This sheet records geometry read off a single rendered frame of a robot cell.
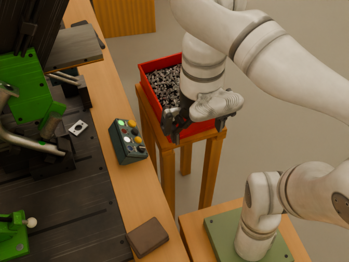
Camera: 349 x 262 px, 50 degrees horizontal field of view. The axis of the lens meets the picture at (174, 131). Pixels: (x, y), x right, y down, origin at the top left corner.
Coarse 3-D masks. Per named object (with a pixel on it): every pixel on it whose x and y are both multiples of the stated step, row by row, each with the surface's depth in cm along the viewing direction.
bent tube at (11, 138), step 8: (0, 80) 95; (0, 88) 93; (8, 88) 97; (16, 88) 97; (0, 96) 95; (8, 96) 95; (16, 96) 95; (0, 104) 96; (0, 112) 98; (0, 120) 100; (0, 128) 100; (0, 136) 101; (8, 136) 102; (16, 136) 104; (16, 144) 104; (24, 144) 105; (32, 144) 106; (48, 144) 109; (48, 152) 109; (56, 152) 110; (64, 152) 112
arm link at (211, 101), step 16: (192, 80) 58; (208, 80) 58; (224, 80) 61; (192, 96) 61; (208, 96) 59; (224, 96) 59; (240, 96) 59; (192, 112) 58; (208, 112) 58; (224, 112) 59
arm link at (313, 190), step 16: (288, 176) 58; (304, 176) 51; (320, 176) 49; (336, 176) 38; (288, 192) 56; (304, 192) 49; (320, 192) 43; (336, 192) 38; (304, 208) 52; (320, 208) 46; (336, 208) 40; (336, 224) 46
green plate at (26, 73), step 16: (32, 48) 94; (0, 64) 93; (16, 64) 95; (32, 64) 96; (16, 80) 97; (32, 80) 98; (32, 96) 101; (48, 96) 103; (16, 112) 102; (32, 112) 104
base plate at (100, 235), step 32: (64, 96) 134; (96, 160) 118; (0, 192) 111; (32, 192) 111; (64, 192) 111; (96, 192) 111; (64, 224) 105; (96, 224) 105; (32, 256) 100; (64, 256) 100; (96, 256) 100; (128, 256) 100
